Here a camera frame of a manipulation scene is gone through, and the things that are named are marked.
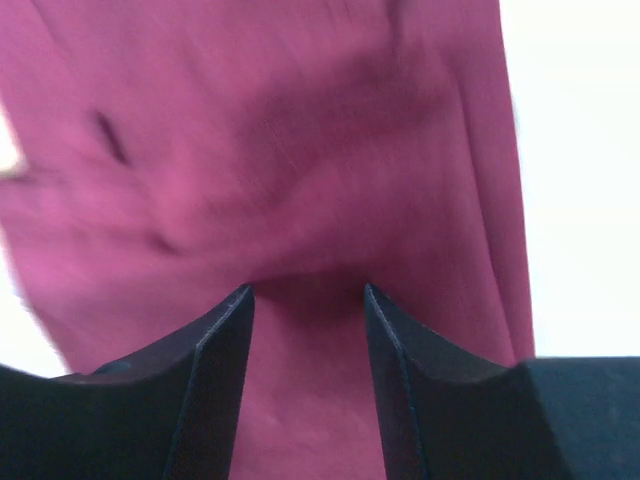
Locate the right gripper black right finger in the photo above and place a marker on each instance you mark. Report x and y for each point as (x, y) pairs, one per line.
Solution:
(445, 413)

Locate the maroon t shirt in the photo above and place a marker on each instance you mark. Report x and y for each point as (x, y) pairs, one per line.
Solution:
(177, 149)

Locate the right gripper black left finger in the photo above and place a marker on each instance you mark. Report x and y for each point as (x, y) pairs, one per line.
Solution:
(167, 411)

